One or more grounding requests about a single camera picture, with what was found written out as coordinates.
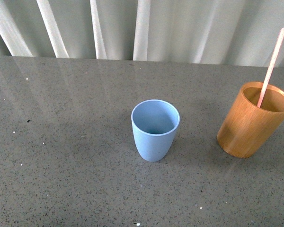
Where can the pink chopstick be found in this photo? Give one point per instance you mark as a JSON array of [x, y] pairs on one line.
[[271, 66]]

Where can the blue plastic cup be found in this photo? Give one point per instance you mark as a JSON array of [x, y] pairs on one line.
[[155, 123]]

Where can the bamboo chopstick holder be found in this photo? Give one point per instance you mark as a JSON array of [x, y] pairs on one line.
[[247, 126]]

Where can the white pleated curtain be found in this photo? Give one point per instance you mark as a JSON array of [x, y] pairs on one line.
[[235, 32]]

